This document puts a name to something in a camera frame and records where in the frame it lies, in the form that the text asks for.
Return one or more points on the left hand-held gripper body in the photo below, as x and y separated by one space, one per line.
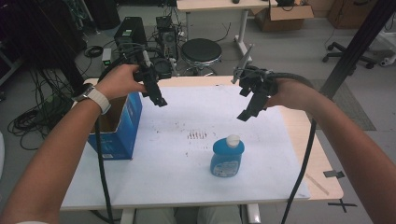
148 72

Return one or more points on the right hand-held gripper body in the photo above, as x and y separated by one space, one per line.
260 82

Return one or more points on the blue cardboard box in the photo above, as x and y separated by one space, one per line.
126 130

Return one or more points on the blue bottle with white cap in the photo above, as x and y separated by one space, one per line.
226 160

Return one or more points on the person's left hand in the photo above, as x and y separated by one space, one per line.
118 82

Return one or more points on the person's right hand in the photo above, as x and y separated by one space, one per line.
291 93

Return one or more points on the small white device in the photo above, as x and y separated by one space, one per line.
106 56

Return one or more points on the black computer tower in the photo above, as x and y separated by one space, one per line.
130 29

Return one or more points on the black round stool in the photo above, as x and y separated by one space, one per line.
201 49

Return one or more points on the open brown cardboard box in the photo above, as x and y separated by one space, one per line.
281 18

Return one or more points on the white-legged wooden table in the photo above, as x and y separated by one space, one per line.
218 4

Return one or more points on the grey floor mat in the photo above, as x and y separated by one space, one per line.
348 105

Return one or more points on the black office chair base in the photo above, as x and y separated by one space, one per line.
348 56

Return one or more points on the black tape strip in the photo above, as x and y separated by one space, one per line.
333 174

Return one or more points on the black metal stand pole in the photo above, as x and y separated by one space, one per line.
358 46

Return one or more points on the closed brown cardboard box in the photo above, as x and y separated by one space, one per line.
351 14

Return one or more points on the black tape cross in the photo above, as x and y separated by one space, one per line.
342 205

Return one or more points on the open-frame computer case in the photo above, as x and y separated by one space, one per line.
168 37

